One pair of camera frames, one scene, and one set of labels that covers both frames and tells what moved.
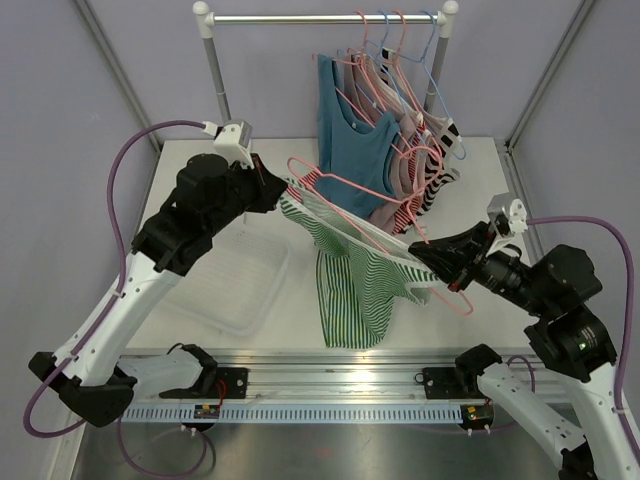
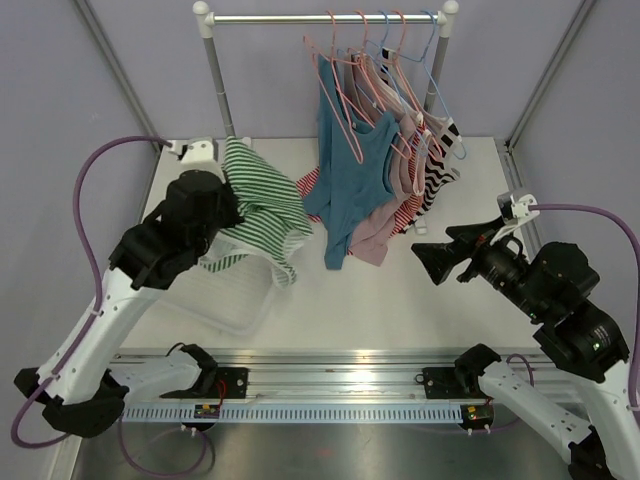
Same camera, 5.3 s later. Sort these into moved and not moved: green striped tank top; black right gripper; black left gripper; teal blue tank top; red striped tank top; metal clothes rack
Moved: black left gripper; green striped tank top
Not moved: teal blue tank top; black right gripper; red striped tank top; metal clothes rack
